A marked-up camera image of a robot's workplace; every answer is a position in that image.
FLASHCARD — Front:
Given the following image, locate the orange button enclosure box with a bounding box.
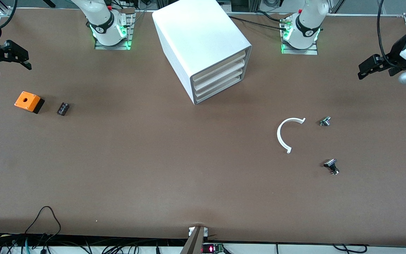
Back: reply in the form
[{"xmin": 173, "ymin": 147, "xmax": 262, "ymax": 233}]
[{"xmin": 14, "ymin": 91, "xmax": 45, "ymax": 114}]

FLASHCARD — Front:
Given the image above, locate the brown camera mount post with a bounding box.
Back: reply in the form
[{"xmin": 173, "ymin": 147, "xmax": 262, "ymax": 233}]
[{"xmin": 180, "ymin": 226, "xmax": 206, "ymax": 254}]

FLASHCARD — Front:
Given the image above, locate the white curved plastic arc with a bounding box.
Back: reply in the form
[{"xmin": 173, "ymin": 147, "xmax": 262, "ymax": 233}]
[{"xmin": 277, "ymin": 117, "xmax": 306, "ymax": 154}]

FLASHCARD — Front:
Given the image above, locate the long black base cable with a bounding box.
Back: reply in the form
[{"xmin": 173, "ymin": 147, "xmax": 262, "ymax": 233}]
[{"xmin": 227, "ymin": 15, "xmax": 288, "ymax": 31}]

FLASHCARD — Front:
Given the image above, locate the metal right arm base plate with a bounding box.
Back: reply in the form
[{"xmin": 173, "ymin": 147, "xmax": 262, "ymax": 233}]
[{"xmin": 94, "ymin": 9, "xmax": 135, "ymax": 50}]

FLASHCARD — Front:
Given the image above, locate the white lowest cabinet drawer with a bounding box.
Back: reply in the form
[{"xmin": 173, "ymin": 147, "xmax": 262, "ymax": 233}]
[{"xmin": 193, "ymin": 69, "xmax": 245, "ymax": 102}]

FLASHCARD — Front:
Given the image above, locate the small metal bolt lower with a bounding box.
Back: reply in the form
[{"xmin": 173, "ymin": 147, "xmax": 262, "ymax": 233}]
[{"xmin": 323, "ymin": 159, "xmax": 340, "ymax": 175}]

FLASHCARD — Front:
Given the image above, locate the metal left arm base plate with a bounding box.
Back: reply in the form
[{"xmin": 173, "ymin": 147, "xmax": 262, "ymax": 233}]
[{"xmin": 281, "ymin": 18, "xmax": 319, "ymax": 55}]

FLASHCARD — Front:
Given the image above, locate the white drawer cabinet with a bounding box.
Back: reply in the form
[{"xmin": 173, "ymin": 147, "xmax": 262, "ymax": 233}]
[{"xmin": 152, "ymin": 0, "xmax": 252, "ymax": 105}]

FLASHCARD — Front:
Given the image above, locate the black floor cable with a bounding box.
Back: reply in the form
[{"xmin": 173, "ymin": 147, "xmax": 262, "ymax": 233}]
[{"xmin": 332, "ymin": 243, "xmax": 367, "ymax": 254}]

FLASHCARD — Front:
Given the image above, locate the black looped cable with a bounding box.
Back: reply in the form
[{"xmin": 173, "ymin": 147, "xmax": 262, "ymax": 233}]
[{"xmin": 24, "ymin": 206, "xmax": 62, "ymax": 247}]

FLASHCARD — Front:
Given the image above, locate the short black base cable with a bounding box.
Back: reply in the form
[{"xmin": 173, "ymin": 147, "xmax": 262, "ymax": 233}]
[{"xmin": 254, "ymin": 10, "xmax": 286, "ymax": 22}]

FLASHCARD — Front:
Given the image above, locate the white highest cabinet drawer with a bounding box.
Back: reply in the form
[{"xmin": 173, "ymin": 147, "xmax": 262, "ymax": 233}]
[{"xmin": 191, "ymin": 51, "xmax": 246, "ymax": 84}]

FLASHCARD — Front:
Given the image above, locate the circuit board with red light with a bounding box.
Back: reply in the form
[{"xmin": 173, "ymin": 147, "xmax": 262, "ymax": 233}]
[{"xmin": 202, "ymin": 243, "xmax": 224, "ymax": 254}]

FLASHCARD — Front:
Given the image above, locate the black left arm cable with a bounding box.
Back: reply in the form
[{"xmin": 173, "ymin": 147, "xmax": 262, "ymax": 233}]
[{"xmin": 377, "ymin": 0, "xmax": 401, "ymax": 69}]

